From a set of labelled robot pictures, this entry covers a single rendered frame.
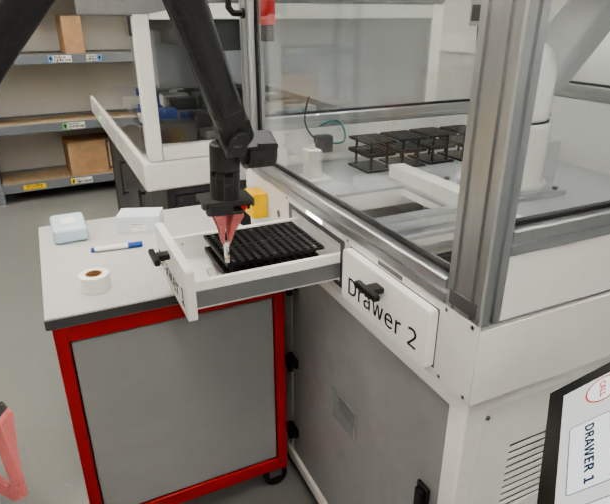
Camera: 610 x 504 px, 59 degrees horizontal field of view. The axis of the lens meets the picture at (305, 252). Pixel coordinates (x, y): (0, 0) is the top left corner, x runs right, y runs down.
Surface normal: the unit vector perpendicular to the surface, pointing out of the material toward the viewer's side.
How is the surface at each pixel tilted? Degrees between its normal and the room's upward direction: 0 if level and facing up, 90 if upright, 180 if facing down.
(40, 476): 0
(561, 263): 90
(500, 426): 90
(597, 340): 90
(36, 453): 0
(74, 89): 90
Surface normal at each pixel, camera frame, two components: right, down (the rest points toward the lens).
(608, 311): 0.43, 0.36
